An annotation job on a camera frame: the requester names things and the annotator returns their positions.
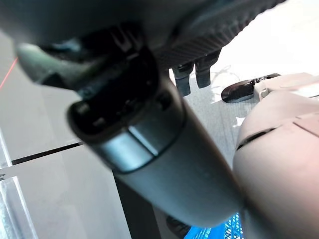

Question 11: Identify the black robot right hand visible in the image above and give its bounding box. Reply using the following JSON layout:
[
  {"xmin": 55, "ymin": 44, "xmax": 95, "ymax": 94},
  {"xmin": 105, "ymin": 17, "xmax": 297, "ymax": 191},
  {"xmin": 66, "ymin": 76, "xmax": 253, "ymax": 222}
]
[{"xmin": 0, "ymin": 0, "xmax": 285, "ymax": 228}]

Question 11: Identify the blue plastic shopping basket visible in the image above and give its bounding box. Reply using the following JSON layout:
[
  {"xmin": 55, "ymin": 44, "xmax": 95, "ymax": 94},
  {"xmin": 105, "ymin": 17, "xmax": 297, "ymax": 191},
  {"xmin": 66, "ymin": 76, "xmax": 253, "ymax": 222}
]
[{"xmin": 184, "ymin": 213, "xmax": 247, "ymax": 239}]

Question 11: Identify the black robot right foot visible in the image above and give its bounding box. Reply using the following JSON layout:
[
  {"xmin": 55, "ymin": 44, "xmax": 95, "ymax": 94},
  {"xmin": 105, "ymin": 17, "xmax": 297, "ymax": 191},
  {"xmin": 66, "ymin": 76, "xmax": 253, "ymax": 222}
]
[{"xmin": 221, "ymin": 73, "xmax": 282, "ymax": 103}]

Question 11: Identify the clear shelf price rail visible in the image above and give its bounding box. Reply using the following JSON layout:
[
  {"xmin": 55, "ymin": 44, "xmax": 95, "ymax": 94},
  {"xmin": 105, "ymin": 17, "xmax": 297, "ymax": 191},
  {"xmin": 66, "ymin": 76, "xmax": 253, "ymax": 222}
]
[{"xmin": 0, "ymin": 129, "xmax": 38, "ymax": 239}]

